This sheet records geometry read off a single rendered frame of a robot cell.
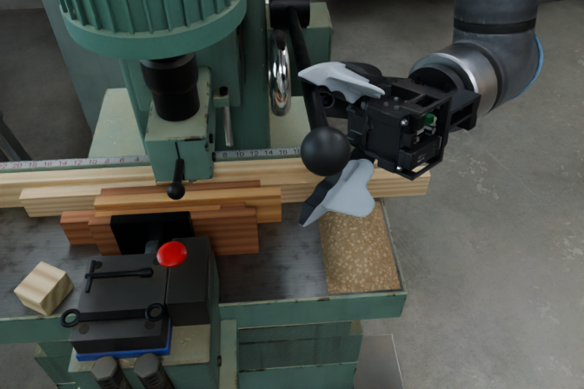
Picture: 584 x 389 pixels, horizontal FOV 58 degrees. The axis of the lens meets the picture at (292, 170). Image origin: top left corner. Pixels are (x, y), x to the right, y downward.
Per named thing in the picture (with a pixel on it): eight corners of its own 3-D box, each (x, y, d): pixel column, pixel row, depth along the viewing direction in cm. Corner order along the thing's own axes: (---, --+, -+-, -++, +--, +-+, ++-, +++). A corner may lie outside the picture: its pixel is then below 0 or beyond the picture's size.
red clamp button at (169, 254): (156, 270, 53) (155, 265, 52) (159, 246, 55) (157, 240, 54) (186, 268, 53) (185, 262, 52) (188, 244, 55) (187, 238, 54)
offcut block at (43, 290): (75, 286, 65) (66, 272, 62) (49, 317, 62) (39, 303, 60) (49, 275, 66) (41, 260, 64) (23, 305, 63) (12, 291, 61)
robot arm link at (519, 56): (481, 11, 68) (474, 85, 73) (426, 32, 61) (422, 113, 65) (554, 18, 62) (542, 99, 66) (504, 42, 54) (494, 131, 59)
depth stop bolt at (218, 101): (219, 149, 74) (211, 94, 67) (219, 139, 75) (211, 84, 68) (234, 148, 74) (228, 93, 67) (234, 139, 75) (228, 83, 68)
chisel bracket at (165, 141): (157, 191, 64) (142, 141, 58) (167, 116, 74) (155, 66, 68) (218, 188, 65) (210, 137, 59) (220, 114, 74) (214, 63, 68)
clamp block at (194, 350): (87, 406, 58) (61, 372, 51) (108, 297, 67) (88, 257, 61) (222, 396, 59) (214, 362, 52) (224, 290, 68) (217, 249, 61)
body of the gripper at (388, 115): (416, 111, 45) (486, 74, 52) (340, 85, 50) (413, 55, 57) (407, 187, 49) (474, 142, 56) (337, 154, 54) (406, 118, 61)
